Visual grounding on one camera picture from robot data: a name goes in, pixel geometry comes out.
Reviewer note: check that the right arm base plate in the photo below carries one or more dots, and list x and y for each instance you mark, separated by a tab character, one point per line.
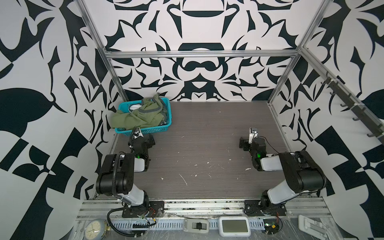
257	208

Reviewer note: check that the small green circuit board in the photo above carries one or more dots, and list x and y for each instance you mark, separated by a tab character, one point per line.
272	227

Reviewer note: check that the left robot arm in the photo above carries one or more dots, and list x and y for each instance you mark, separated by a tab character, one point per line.
116	177

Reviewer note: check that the white grey tank top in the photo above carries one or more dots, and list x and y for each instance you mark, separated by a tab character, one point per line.
134	107

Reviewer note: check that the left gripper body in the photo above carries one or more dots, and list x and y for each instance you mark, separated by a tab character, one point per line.
136	140

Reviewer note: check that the grey wall hook rack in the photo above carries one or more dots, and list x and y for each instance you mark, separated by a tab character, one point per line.
350	102

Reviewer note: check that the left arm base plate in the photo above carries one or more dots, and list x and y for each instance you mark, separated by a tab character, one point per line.
149	209

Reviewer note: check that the white digital display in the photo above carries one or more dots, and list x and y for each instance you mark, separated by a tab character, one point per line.
234	226

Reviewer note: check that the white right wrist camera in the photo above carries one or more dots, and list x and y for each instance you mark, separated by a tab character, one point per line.
253	133

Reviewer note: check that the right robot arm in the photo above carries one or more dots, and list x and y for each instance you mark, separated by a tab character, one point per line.
302	176

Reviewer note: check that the analog clock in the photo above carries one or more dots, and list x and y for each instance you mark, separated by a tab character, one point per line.
95	230

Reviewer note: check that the green tank top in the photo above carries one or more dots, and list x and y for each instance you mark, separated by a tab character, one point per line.
153	112

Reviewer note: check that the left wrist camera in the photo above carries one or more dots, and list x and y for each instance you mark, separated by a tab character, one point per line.
136	133

